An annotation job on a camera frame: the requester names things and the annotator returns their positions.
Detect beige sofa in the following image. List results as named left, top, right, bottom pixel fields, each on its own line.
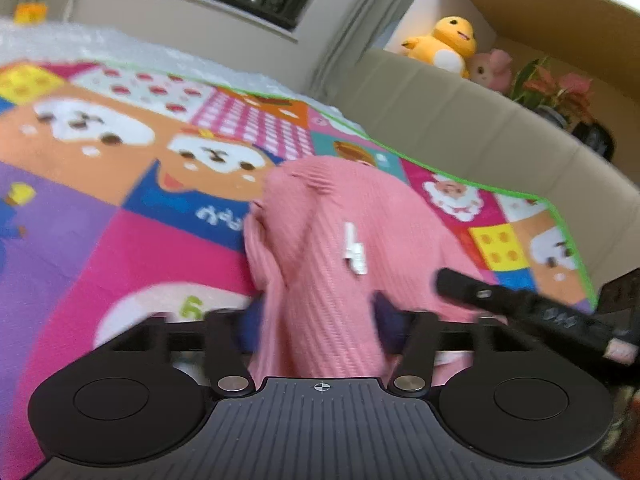
left=320, top=47, right=640, bottom=288

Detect small yellow toy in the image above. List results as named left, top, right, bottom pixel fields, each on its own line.
left=12, top=2, right=50, bottom=26

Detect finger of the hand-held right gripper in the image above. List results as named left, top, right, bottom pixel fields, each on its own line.
left=432, top=267, right=640, bottom=358

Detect colourful printed blanket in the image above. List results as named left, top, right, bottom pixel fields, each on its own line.
left=0, top=59, right=600, bottom=391

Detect potted plant red leaves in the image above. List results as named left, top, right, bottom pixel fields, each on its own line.
left=510, top=56, right=617, bottom=162

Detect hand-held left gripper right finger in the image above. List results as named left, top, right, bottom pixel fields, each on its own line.
left=372, top=291, right=528, bottom=400

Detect yellow duck plush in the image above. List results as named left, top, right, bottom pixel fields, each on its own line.
left=401, top=16, right=477, bottom=79

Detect pink knit sweater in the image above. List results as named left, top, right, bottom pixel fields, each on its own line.
left=242, top=155, right=503, bottom=386

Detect brown cardboard box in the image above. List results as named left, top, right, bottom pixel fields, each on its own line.
left=385, top=0, right=640, bottom=186

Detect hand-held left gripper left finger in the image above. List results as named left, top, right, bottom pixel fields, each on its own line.
left=106, top=296, right=263, bottom=400

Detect pink plush toy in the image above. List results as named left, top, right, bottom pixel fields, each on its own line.
left=467, top=49, right=514, bottom=95

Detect white garment tag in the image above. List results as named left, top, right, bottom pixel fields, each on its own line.
left=342, top=221, right=369, bottom=277

